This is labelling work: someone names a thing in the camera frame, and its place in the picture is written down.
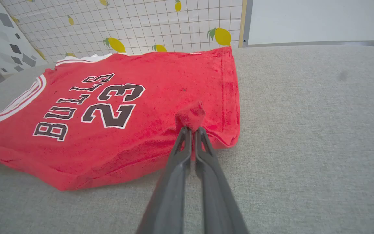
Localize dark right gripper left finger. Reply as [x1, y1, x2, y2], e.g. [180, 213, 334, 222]
[136, 127, 192, 234]

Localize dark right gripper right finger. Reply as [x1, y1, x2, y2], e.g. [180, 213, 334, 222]
[195, 127, 249, 234]

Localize red basketball jersey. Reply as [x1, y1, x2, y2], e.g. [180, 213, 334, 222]
[0, 46, 241, 191]

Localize grey fabric sofa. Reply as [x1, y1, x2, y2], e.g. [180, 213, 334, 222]
[0, 45, 374, 234]

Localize lemon print partition screen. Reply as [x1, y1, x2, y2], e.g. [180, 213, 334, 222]
[0, 0, 247, 64]

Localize grey geometric pattern panel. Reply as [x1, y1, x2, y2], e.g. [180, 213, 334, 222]
[0, 0, 47, 76]

